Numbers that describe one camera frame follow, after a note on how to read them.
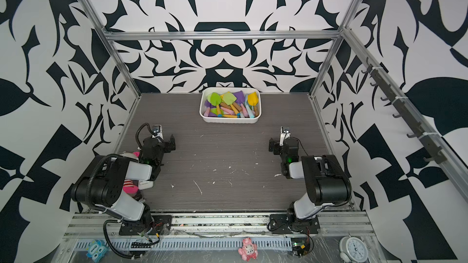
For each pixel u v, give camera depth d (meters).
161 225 0.73
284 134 0.83
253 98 1.13
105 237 0.69
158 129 0.82
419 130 0.50
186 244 0.78
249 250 0.66
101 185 0.45
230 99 1.12
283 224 0.71
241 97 1.12
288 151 0.73
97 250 0.68
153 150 0.72
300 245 0.71
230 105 1.11
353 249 0.66
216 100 1.15
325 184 0.47
